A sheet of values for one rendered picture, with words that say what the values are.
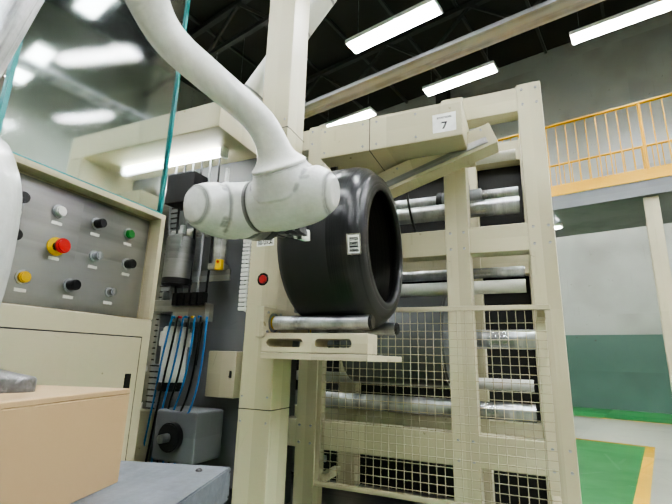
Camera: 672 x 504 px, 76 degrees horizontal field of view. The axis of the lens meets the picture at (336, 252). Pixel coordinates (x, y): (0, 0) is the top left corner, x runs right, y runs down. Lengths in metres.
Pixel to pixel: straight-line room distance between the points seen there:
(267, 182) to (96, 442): 0.46
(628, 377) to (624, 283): 1.80
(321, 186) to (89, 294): 0.93
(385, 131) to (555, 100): 10.12
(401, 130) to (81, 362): 1.38
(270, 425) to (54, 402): 1.10
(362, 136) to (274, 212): 1.15
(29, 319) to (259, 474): 0.81
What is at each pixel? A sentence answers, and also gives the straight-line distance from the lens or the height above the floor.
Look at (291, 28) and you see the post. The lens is 2.00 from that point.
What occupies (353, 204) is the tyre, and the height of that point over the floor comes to 1.24.
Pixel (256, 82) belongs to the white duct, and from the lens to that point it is 2.37.
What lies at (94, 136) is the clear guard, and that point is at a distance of 1.56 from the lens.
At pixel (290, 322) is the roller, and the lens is 1.39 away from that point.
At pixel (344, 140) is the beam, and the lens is 1.91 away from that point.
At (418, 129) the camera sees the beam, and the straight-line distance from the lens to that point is 1.82.
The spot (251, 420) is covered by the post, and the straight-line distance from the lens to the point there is 1.56.
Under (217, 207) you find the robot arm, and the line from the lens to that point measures 0.81.
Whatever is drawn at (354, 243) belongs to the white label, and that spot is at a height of 1.11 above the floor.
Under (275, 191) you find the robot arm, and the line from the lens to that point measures 0.76.
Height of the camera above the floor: 0.79
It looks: 14 degrees up
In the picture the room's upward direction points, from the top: 2 degrees clockwise
